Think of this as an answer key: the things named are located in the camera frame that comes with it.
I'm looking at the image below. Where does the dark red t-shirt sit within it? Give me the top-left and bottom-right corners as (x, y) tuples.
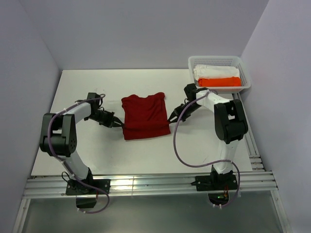
(121, 92), (171, 140)

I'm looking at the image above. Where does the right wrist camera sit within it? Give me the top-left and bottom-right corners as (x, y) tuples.
(184, 83), (197, 101)

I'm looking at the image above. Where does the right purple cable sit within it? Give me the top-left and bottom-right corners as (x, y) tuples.
(173, 89), (242, 208)

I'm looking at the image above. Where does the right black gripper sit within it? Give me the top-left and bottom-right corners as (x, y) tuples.
(170, 101), (202, 123)

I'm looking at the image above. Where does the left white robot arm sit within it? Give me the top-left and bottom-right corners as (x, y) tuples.
(39, 92), (124, 194)

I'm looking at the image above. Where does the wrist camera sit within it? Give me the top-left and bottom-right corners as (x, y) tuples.
(87, 92), (103, 108)
(184, 83), (197, 101)

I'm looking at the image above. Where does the white plastic basket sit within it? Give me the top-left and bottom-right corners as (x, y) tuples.
(188, 56), (251, 94)

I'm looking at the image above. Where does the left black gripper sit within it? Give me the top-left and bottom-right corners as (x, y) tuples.
(87, 110), (122, 128)

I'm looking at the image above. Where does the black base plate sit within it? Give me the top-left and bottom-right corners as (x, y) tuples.
(65, 179), (111, 196)
(191, 173), (238, 191)

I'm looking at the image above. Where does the aluminium rail frame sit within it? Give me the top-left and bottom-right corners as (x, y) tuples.
(12, 92), (292, 233)

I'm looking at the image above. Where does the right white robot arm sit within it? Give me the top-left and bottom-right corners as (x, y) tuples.
(168, 87), (248, 189)

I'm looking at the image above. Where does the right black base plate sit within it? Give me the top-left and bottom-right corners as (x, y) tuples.
(191, 173), (238, 191)

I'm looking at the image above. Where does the rolled white t-shirt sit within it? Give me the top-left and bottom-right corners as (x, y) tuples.
(193, 65), (240, 79)

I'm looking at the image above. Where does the purple cable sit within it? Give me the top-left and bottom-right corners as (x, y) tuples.
(173, 89), (242, 208)
(48, 93), (110, 214)

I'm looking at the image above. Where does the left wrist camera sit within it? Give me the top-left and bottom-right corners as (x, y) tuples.
(87, 92), (103, 108)

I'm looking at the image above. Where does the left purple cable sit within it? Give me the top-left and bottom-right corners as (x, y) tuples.
(48, 93), (110, 214)

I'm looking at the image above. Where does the rolled orange t-shirt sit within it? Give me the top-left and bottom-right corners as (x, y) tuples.
(198, 77), (242, 87)

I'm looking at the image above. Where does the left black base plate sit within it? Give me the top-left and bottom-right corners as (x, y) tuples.
(65, 179), (111, 196)

